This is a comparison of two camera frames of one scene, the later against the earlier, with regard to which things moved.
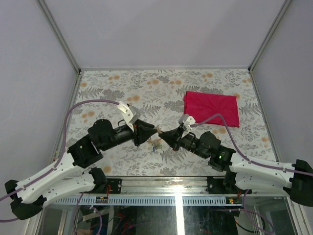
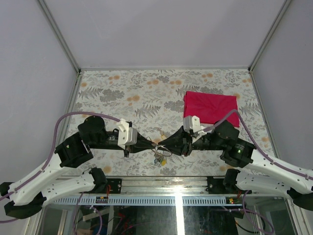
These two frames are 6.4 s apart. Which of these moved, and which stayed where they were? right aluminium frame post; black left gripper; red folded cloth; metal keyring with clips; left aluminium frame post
Moved: metal keyring with clips; black left gripper
Stayed: left aluminium frame post; right aluminium frame post; red folded cloth
